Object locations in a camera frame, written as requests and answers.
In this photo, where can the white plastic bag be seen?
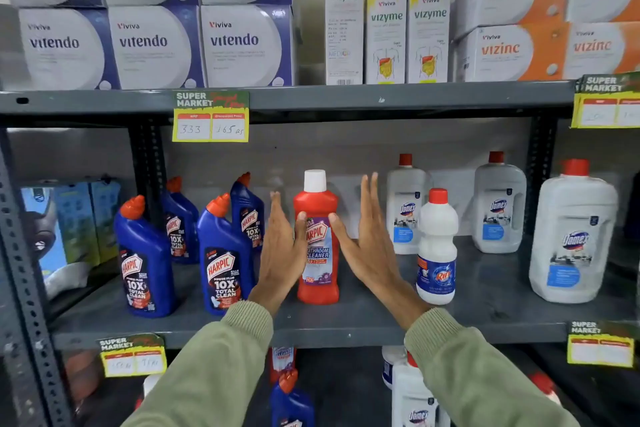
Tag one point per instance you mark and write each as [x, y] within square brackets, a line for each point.
[67, 279]

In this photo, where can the green blue box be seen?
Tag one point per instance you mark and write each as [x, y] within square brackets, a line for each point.
[77, 221]
[107, 216]

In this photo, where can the stack of blue white boxes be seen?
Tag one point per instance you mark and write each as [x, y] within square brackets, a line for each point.
[150, 41]

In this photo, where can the person's right hand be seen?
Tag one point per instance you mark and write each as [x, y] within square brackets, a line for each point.
[372, 256]

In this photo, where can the person's left hand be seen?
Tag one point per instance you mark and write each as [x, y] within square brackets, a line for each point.
[280, 261]

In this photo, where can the person's right forearm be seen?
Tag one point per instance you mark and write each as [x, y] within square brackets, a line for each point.
[475, 381]

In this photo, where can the yellow green price tag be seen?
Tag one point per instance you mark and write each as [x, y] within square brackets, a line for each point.
[600, 349]
[132, 359]
[210, 124]
[605, 106]

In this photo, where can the stack of orange white boxes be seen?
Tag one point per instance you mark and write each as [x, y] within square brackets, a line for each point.
[505, 49]

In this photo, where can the person's left forearm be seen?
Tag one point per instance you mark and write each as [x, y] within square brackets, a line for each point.
[225, 366]

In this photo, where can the grey metal shelf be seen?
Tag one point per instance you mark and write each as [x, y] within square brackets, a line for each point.
[350, 96]

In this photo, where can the light blue headphone box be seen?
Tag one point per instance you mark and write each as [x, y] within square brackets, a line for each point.
[45, 221]

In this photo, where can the tall yellow white box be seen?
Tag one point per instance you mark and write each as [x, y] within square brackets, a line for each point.
[386, 31]
[429, 26]

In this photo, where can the red packet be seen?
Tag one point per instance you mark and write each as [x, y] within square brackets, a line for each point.
[82, 376]

